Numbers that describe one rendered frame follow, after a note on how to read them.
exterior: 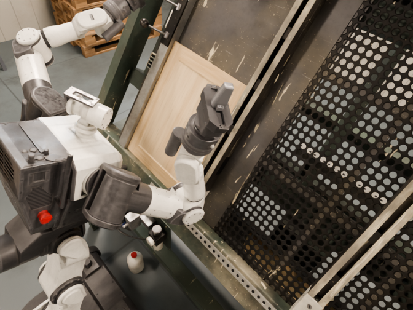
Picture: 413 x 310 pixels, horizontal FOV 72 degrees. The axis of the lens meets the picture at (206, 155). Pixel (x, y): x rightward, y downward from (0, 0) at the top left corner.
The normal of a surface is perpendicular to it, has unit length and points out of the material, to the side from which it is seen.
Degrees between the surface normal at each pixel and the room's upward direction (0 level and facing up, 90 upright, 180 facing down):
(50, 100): 33
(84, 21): 40
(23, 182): 90
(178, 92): 57
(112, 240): 0
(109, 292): 0
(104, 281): 0
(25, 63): 18
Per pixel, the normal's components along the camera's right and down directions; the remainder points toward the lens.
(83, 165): 0.73, -0.21
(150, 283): 0.10, -0.66
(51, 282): -0.49, -0.05
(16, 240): -0.18, -0.44
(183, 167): -0.23, 0.77
